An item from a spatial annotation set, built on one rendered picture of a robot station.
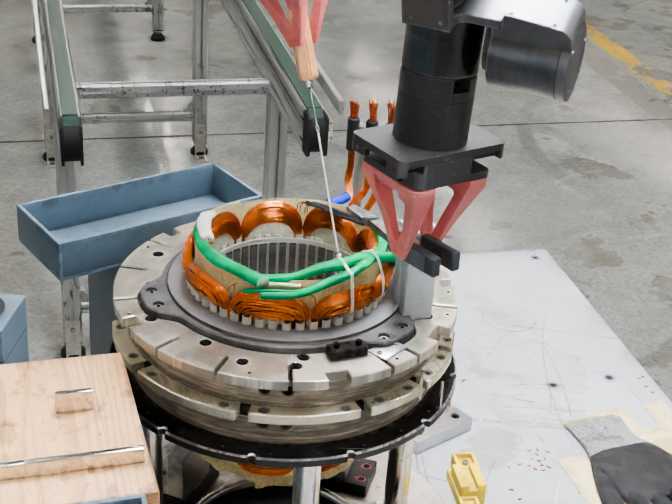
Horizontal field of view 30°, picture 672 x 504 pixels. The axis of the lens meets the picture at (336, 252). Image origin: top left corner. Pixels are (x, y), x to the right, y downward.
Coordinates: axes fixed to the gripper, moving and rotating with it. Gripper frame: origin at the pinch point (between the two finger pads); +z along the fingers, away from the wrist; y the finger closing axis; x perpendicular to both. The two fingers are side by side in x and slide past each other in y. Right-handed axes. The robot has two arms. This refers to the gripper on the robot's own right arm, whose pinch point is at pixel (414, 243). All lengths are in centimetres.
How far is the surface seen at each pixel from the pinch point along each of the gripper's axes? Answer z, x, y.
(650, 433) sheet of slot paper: 42, 10, 52
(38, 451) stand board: 16.4, 8.8, -27.9
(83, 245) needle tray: 17.3, 40.1, -9.3
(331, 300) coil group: 8.9, 7.8, -1.5
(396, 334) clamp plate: 11.7, 4.3, 3.4
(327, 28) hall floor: 121, 361, 259
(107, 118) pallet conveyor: 110, 277, 112
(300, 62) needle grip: -9.5, 16.7, -0.6
